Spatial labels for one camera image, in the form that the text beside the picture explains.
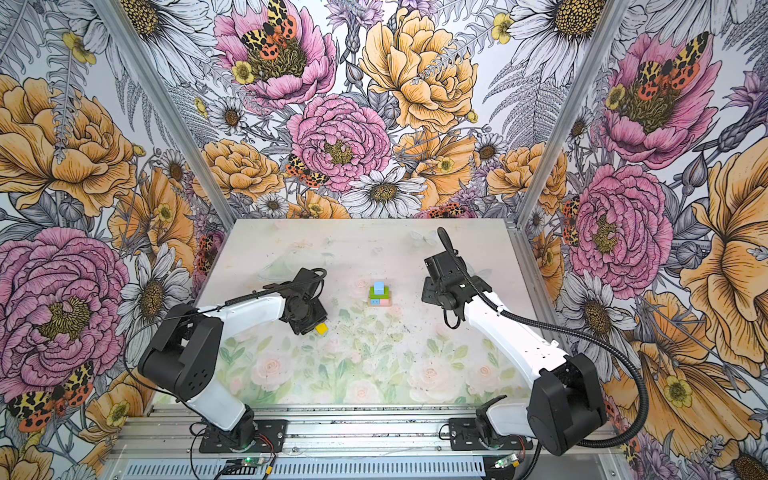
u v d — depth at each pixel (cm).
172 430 77
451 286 62
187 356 46
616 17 72
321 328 92
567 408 41
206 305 53
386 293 94
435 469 78
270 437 73
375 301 97
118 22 72
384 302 97
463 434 74
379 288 92
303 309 77
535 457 70
